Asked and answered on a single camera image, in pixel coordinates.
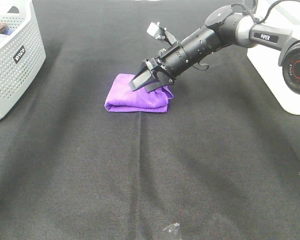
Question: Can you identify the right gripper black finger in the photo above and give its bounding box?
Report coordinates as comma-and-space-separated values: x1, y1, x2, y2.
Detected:
131, 67, 155, 92
145, 80, 171, 93

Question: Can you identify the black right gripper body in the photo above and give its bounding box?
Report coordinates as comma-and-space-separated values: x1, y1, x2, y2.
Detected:
141, 58, 176, 85

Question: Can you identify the purple microfibre towel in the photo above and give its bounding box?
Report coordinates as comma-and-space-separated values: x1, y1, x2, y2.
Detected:
104, 73, 174, 113

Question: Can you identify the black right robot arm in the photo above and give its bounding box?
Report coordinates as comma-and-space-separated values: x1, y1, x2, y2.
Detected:
129, 5, 300, 95

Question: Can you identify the grey perforated laundry basket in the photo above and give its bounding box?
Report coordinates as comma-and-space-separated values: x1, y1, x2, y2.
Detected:
0, 0, 46, 120

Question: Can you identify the clear tape piece bottom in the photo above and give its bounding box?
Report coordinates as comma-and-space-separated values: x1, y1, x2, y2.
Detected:
162, 222, 180, 236

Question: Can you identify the blue white cloth in basket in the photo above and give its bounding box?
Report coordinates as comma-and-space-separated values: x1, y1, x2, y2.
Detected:
0, 28, 14, 43

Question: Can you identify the white plastic storage box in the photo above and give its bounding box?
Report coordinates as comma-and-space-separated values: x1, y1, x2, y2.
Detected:
246, 0, 300, 116

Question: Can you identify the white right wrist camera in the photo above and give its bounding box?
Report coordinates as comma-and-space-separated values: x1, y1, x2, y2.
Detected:
146, 22, 161, 39

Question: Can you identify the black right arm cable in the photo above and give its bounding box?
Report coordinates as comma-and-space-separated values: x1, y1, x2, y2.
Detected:
229, 0, 300, 26

